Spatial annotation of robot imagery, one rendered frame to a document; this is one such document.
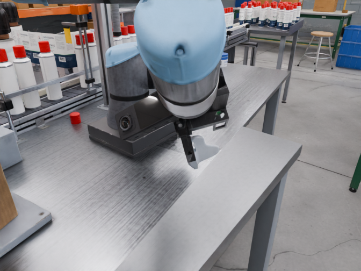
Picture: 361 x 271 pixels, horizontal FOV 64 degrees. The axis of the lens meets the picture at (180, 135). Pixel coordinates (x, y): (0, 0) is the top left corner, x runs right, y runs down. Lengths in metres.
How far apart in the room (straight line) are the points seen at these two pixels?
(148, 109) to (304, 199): 1.78
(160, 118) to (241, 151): 0.48
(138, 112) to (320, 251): 1.52
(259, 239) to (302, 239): 0.74
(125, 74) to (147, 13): 0.58
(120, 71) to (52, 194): 0.35
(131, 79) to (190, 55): 0.59
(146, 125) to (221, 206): 0.31
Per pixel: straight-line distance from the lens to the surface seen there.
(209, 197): 0.68
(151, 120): 0.41
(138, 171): 0.76
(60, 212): 0.69
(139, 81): 0.82
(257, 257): 1.18
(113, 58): 0.82
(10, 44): 1.35
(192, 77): 0.26
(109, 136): 0.86
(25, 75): 1.07
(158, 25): 0.24
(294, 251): 1.76
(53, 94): 1.14
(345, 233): 1.97
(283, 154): 0.87
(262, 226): 1.07
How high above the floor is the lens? 1.26
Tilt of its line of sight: 28 degrees down
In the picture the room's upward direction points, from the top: straight up
